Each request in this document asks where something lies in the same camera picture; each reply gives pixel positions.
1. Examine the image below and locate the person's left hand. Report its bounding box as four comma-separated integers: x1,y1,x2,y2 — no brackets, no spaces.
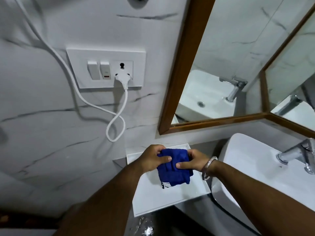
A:
136,144,172,174

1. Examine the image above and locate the person's right hand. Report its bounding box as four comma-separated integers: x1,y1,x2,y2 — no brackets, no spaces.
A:
175,149,212,173

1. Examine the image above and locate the blue cloth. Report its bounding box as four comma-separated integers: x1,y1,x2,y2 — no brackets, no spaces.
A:
157,148,194,189

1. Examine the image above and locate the person's left forearm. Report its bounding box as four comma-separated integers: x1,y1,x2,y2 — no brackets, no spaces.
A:
53,161,146,236

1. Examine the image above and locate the person's right forearm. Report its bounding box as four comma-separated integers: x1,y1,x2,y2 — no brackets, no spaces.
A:
205,160,315,236

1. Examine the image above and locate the white glass shelf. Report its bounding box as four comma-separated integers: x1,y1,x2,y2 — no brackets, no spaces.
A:
126,143,211,217

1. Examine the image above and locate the white ceramic sink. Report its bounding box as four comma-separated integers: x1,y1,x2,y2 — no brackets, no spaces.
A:
211,133,315,236

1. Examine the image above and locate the white power plug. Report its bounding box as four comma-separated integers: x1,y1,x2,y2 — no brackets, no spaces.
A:
115,73,129,90

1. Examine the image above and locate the chrome faucet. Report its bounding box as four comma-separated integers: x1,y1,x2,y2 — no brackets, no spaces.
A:
276,138,315,175

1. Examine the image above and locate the wooden framed mirror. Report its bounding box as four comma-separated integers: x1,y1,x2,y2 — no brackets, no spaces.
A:
158,0,315,135

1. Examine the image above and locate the silver metal bracelet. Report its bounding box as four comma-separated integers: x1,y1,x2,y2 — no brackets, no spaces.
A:
201,156,218,181

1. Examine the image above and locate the white switch socket plate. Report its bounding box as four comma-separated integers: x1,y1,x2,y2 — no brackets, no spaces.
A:
66,48,146,89

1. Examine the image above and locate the white power cable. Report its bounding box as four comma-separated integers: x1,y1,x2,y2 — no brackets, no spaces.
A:
12,0,129,142

